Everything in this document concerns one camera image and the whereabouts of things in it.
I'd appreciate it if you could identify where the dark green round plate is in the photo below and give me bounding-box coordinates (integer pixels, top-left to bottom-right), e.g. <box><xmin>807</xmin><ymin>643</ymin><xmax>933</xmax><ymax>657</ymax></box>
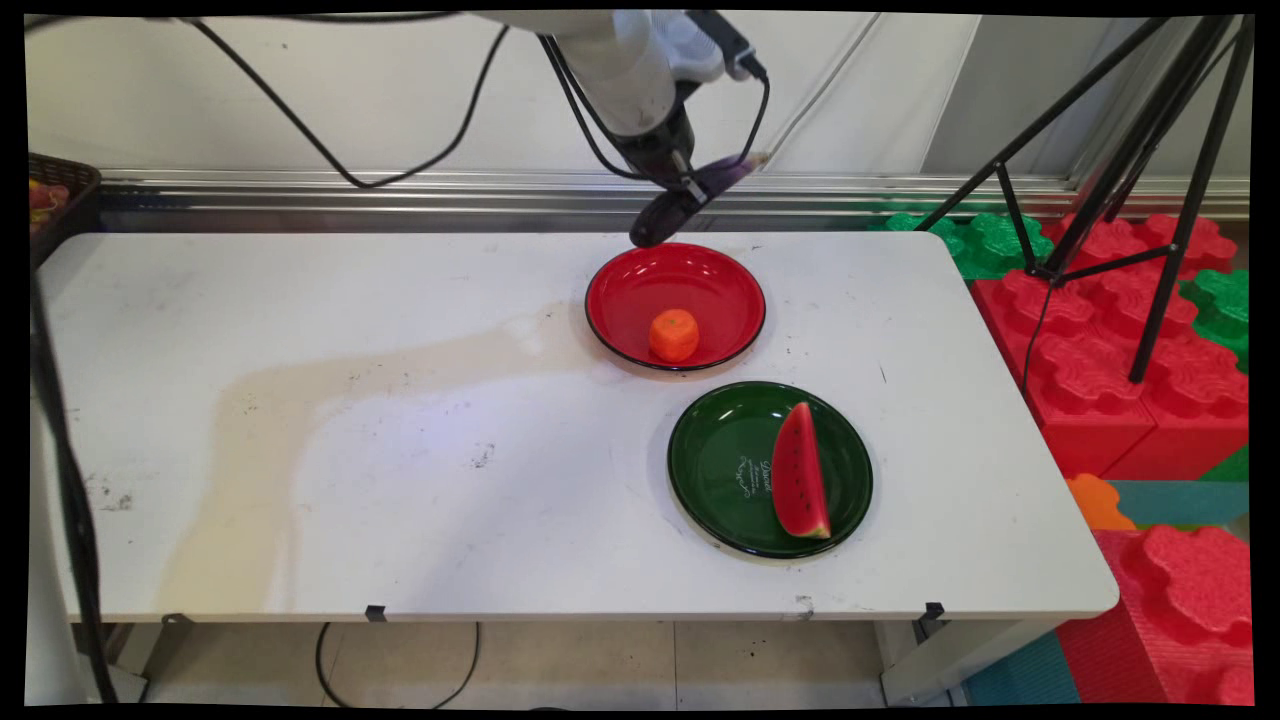
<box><xmin>667</xmin><ymin>380</ymin><xmax>875</xmax><ymax>560</ymax></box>

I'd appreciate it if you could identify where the tall red foam block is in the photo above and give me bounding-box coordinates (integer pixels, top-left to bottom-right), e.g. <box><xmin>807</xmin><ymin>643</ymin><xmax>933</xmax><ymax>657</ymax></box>
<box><xmin>1054</xmin><ymin>524</ymin><xmax>1256</xmax><ymax>706</ymax></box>

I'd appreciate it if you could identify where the purple toy eggplant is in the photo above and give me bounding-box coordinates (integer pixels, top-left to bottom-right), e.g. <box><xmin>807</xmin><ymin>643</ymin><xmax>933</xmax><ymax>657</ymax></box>
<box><xmin>628</xmin><ymin>150</ymin><xmax>773</xmax><ymax>250</ymax></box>

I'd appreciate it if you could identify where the red round plate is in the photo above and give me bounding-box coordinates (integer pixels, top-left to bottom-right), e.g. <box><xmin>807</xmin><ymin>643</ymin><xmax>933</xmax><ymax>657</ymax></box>
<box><xmin>584</xmin><ymin>243</ymin><xmax>768</xmax><ymax>373</ymax></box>

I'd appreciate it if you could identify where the teal foam mat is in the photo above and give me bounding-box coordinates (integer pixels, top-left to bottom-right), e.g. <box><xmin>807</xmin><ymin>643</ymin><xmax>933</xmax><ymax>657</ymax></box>
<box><xmin>1104</xmin><ymin>479</ymin><xmax>1251</xmax><ymax>529</ymax></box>
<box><xmin>960</xmin><ymin>628</ymin><xmax>1083</xmax><ymax>707</ymax></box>

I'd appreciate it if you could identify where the thin black tripod cable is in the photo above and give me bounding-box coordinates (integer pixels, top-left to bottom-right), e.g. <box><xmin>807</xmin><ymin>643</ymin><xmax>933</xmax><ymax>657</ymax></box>
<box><xmin>1019</xmin><ymin>280</ymin><xmax>1057</xmax><ymax>401</ymax></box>

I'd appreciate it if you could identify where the short black camera cable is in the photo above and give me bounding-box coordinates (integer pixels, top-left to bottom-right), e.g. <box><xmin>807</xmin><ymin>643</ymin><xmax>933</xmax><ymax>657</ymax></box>
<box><xmin>700</xmin><ymin>50</ymin><xmax>772</xmax><ymax>179</ymax></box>

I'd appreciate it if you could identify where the orange toy tangerine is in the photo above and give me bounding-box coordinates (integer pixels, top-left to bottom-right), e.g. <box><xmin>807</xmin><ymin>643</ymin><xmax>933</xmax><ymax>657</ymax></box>
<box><xmin>648</xmin><ymin>308</ymin><xmax>701</xmax><ymax>365</ymax></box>

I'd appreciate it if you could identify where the toy watermelon slice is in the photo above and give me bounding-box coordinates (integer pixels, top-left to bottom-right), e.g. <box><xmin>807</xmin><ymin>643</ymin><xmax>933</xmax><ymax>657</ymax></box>
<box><xmin>770</xmin><ymin>401</ymin><xmax>833</xmax><ymax>541</ymax></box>

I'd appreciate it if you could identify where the black looping arm cable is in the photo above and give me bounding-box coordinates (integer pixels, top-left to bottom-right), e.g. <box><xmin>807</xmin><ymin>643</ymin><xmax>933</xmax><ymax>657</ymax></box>
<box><xmin>183</xmin><ymin>16</ymin><xmax>513</xmax><ymax>191</ymax></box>

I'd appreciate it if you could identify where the green foam block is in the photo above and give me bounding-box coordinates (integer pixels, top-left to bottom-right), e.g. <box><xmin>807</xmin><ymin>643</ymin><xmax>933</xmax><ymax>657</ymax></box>
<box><xmin>1178</xmin><ymin>267</ymin><xmax>1251</xmax><ymax>374</ymax></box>
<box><xmin>868</xmin><ymin>209</ymin><xmax>1057</xmax><ymax>284</ymax></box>

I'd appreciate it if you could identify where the large red foam block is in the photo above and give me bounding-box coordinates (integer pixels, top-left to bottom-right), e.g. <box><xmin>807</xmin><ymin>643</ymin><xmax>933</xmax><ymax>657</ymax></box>
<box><xmin>972</xmin><ymin>266</ymin><xmax>1251</xmax><ymax>482</ymax></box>

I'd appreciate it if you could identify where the black floor cable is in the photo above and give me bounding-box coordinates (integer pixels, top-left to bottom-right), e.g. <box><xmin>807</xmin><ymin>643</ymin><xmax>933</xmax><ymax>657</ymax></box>
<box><xmin>315</xmin><ymin>621</ymin><xmax>482</xmax><ymax>711</ymax></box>

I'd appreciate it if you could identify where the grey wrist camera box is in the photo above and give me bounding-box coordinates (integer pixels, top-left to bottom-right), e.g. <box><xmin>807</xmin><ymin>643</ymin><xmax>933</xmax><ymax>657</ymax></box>
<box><xmin>654</xmin><ymin>12</ymin><xmax>767</xmax><ymax>84</ymax></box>

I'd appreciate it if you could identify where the orange foam piece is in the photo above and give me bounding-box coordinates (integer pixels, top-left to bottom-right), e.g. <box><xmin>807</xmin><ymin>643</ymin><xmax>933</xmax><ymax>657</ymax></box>
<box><xmin>1064</xmin><ymin>472</ymin><xmax>1139</xmax><ymax>533</ymax></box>

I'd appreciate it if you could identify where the black tripod stand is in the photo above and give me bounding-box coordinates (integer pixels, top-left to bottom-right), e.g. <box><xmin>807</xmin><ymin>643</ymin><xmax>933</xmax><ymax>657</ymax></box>
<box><xmin>915</xmin><ymin>15</ymin><xmax>1256</xmax><ymax>386</ymax></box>

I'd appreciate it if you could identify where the aluminium wall rail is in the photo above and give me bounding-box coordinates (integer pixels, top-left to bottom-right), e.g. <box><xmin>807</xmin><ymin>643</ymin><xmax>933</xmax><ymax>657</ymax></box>
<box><xmin>98</xmin><ymin>168</ymin><xmax>1251</xmax><ymax>237</ymax></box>

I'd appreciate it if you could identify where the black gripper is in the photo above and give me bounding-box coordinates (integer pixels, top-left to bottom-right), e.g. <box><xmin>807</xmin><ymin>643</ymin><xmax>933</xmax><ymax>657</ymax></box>
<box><xmin>612</xmin><ymin>100</ymin><xmax>713</xmax><ymax>207</ymax></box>

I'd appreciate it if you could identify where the grey metal table bracket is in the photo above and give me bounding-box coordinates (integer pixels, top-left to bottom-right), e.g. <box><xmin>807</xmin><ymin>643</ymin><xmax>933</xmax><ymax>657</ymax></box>
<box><xmin>140</xmin><ymin>612</ymin><xmax>197</xmax><ymax>691</ymax></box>

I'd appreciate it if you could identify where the brown wicker basket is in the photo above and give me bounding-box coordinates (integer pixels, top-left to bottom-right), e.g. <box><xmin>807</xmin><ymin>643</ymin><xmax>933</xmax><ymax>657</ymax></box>
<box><xmin>28</xmin><ymin>152</ymin><xmax>104</xmax><ymax>270</ymax></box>

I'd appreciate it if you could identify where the thick black cable bundle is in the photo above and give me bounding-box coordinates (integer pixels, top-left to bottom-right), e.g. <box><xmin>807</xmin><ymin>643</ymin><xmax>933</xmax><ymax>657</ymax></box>
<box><xmin>28</xmin><ymin>270</ymin><xmax>123</xmax><ymax>706</ymax></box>

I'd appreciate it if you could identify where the white table leg frame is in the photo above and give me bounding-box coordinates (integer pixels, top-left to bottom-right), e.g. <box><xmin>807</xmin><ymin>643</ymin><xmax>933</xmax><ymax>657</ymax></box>
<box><xmin>878</xmin><ymin>615</ymin><xmax>1063</xmax><ymax>706</ymax></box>

